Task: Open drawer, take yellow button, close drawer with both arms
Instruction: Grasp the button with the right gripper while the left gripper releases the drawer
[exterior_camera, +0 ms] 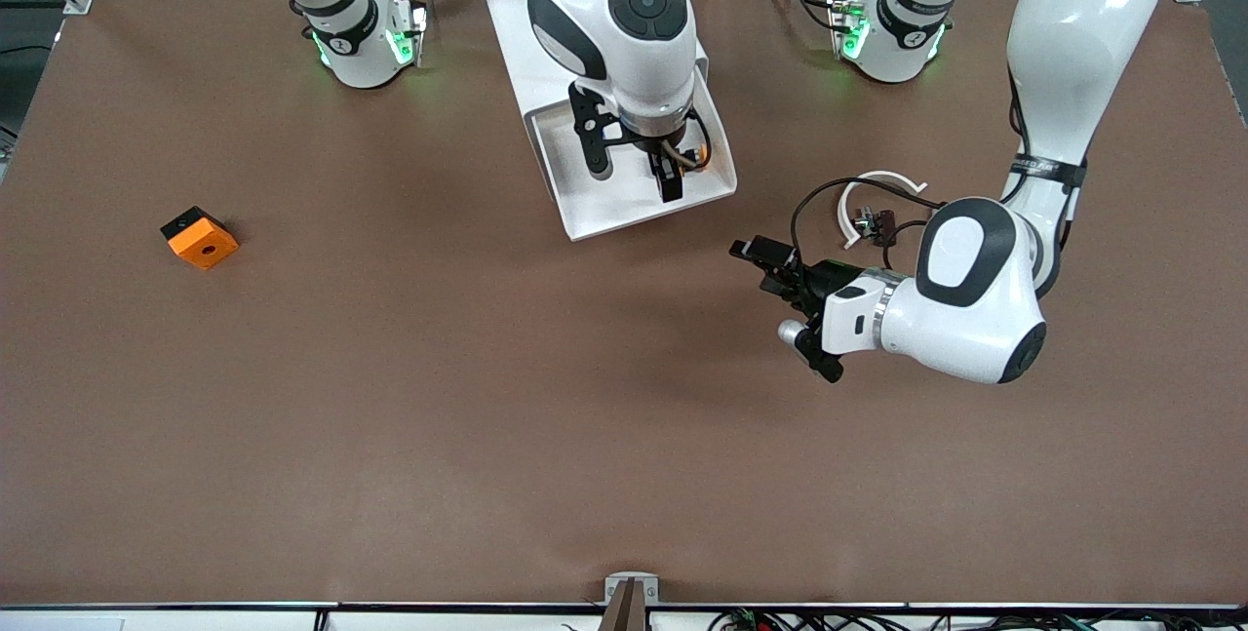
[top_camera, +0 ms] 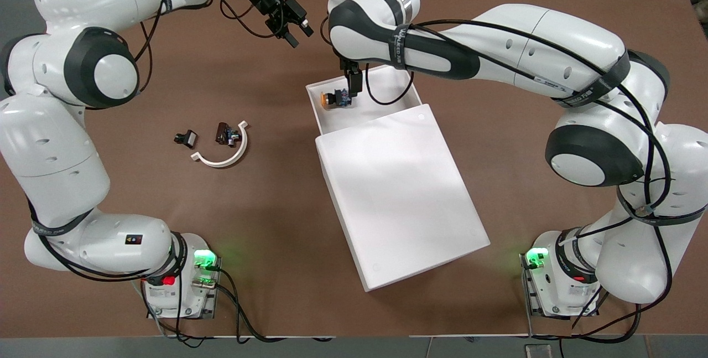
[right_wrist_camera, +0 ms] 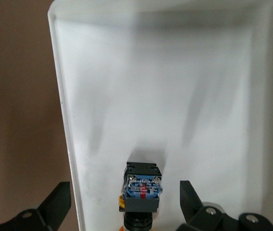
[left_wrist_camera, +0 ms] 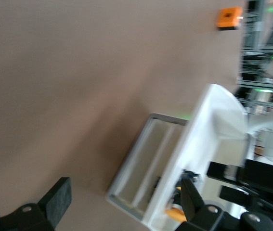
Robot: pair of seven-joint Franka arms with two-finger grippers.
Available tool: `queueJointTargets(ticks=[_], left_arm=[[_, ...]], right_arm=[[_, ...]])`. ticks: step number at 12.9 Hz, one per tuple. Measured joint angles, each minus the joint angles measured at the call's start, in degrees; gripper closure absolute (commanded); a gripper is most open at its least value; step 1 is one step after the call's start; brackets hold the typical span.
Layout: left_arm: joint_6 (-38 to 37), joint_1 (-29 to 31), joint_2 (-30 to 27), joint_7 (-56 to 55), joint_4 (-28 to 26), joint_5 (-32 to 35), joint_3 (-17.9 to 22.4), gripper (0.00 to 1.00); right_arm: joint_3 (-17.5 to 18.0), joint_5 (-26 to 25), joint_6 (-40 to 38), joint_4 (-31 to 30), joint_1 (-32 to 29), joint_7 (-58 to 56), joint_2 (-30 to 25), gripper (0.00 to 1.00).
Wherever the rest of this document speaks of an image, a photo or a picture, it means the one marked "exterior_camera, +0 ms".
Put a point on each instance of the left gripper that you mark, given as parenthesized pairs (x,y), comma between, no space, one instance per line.
(830,279)

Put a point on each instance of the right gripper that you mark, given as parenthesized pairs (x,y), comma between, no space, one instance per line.
(666,166)

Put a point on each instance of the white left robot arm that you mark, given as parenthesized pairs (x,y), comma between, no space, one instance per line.
(1072,46)

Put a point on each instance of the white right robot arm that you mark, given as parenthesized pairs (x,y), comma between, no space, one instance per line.
(634,56)

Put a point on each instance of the small metal terminal part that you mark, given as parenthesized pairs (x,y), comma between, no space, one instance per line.
(864,221)

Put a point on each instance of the dark brown small block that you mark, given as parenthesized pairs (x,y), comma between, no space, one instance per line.
(885,227)

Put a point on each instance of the white curved plastic strip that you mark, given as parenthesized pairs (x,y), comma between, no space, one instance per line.
(882,176)

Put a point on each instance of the brown paper table mat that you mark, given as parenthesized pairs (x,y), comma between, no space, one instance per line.
(624,416)

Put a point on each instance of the orange and black box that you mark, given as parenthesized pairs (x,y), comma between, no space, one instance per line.
(205,246)

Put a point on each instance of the small grey metal bracket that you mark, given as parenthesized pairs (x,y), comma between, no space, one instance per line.
(632,578)

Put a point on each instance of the white table edge rail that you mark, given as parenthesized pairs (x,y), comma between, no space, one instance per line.
(195,619)

